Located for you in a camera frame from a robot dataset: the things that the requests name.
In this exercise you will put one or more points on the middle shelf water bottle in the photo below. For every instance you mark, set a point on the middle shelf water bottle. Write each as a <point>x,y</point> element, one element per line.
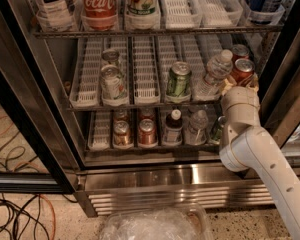
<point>218,68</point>

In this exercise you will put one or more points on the rear gold can bottom shelf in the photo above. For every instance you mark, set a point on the rear gold can bottom shelf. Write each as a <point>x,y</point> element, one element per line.
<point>120,115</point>

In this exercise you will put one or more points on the red coke can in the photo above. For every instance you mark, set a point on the red coke can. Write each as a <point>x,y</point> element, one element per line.
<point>240,51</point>
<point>243,70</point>

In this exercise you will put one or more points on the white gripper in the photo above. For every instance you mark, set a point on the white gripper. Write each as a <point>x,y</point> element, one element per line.
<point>240,98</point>

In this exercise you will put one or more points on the clear plastic bin with bag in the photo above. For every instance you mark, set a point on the clear plastic bin with bag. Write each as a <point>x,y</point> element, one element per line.
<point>185,221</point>

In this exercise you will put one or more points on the shelf water bottle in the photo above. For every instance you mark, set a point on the shelf water bottle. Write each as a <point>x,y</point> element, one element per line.
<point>218,68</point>
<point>196,129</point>

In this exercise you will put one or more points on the stainless steel fridge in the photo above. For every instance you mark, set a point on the stainless steel fridge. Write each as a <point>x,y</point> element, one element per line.
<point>50,83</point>

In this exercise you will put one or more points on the green soda can middle shelf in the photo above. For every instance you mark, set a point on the green soda can middle shelf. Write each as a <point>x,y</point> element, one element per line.
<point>178,84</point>

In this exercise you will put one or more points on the large coca-cola bottle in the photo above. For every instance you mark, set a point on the large coca-cola bottle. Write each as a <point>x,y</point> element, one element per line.
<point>100,14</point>

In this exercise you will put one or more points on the bottom shelf water bottle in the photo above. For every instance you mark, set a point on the bottom shelf water bottle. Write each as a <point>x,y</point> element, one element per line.
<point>196,129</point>

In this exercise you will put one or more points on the green can bottom shelf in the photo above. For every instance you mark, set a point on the green can bottom shelf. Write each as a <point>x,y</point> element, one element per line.
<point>216,130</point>

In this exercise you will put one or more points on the tea bottle white label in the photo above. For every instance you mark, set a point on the tea bottle white label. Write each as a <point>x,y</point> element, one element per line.
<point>56,15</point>

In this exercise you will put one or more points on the gold can shelf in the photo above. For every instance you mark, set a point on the gold can shelf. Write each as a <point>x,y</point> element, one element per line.
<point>122,134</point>
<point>120,115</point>

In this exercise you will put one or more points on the red can shelf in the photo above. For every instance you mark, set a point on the red can shelf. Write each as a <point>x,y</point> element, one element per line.
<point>146,113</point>
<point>146,132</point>

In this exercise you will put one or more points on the rear white soda can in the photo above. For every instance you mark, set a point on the rear white soda can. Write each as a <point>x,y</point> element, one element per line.
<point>110,57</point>

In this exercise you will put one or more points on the dark juice bottle white cap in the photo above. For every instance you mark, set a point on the dark juice bottle white cap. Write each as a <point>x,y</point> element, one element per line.
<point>173,127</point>

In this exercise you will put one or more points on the front white soda can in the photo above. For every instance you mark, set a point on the front white soda can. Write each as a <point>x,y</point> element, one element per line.
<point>112,83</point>

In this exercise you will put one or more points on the rear red can bottom shelf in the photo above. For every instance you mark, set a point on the rear red can bottom shelf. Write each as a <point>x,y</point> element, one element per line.
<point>146,113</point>

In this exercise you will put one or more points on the white soda can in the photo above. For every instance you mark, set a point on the white soda can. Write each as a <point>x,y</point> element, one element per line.
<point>112,83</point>
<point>110,57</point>

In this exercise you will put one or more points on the front red can bottom shelf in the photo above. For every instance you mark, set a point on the front red can bottom shelf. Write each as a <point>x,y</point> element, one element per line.
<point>146,132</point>

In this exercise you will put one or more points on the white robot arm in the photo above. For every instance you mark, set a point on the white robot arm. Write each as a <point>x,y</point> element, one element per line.
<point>246,144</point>

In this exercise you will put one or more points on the front gold can bottom shelf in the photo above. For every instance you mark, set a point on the front gold can bottom shelf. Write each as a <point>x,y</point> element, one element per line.
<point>122,134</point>

